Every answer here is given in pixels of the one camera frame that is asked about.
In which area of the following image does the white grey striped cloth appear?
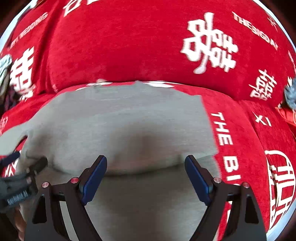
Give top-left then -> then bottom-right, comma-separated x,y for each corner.
1,54 -> 13,97

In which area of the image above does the grey fuzzy item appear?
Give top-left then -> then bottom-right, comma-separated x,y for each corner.
284,78 -> 296,110

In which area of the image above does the red sofa seat cushion cover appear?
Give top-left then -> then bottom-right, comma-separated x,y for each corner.
1,81 -> 295,240

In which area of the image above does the grey knit garment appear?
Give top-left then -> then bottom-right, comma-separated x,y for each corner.
1,82 -> 219,240

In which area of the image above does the red sofa back cushion cover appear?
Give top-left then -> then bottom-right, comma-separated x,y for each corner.
1,1 -> 295,106

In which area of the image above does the person's left hand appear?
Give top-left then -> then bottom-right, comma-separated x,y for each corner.
14,207 -> 27,241

